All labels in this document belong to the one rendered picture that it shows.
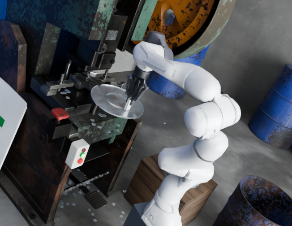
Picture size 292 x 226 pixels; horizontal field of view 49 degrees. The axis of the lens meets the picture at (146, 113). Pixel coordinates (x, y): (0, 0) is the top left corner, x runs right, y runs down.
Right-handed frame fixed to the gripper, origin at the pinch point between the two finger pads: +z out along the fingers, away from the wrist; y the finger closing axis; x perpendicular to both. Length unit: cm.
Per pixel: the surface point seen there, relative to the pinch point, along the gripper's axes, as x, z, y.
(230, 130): 233, 80, -2
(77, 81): -6.8, 4.9, -31.0
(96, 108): -2.9, 12.8, -15.7
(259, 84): 331, 41, -23
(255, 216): 51, 38, 76
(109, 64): 2.4, -9.9, -22.0
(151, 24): 37, -30, -30
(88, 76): 2.4, 3.4, -33.3
